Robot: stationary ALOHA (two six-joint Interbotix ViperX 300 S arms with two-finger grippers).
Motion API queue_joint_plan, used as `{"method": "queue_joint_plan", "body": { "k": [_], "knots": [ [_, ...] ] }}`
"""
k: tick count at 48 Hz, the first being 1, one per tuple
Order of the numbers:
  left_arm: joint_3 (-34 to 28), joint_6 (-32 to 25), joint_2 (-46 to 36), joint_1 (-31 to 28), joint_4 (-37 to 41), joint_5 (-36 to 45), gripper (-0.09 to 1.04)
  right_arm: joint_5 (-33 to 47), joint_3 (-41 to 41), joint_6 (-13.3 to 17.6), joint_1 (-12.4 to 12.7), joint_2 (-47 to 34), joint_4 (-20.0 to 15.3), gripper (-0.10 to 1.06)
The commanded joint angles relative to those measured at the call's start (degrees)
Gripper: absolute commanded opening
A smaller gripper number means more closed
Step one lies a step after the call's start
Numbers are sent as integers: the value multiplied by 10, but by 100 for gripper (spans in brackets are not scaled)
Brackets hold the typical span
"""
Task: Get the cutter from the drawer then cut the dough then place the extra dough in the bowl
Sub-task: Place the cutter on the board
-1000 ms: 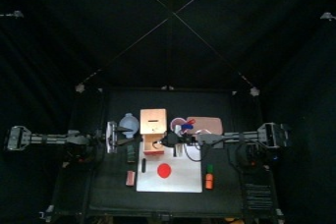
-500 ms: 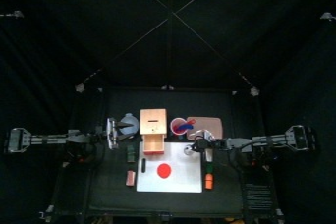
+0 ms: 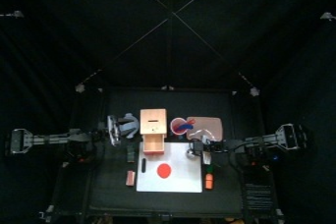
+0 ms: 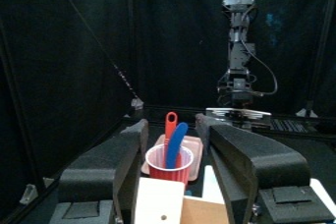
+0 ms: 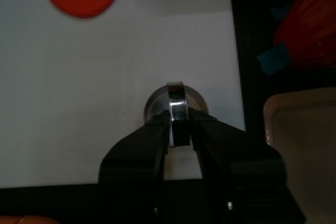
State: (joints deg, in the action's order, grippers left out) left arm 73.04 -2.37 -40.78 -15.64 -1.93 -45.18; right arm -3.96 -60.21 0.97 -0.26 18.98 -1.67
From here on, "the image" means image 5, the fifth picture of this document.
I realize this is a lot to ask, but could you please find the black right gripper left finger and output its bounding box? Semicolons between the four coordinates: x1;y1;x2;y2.
96;109;173;224

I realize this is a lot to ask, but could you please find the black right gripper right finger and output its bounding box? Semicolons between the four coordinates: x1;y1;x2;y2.
187;106;307;224

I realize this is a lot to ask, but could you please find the round metal dough cutter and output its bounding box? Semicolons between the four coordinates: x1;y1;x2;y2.
143;82;211;149

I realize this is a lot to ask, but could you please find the plastic tray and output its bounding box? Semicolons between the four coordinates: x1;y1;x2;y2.
261;86;336;224

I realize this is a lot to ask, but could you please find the white cutting board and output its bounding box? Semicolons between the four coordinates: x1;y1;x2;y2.
0;0;247;190

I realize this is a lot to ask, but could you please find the orange round object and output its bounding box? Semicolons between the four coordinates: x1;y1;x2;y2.
0;215;59;224

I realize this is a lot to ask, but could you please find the red plastic cup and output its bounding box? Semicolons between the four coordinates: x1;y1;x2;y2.
256;0;336;77

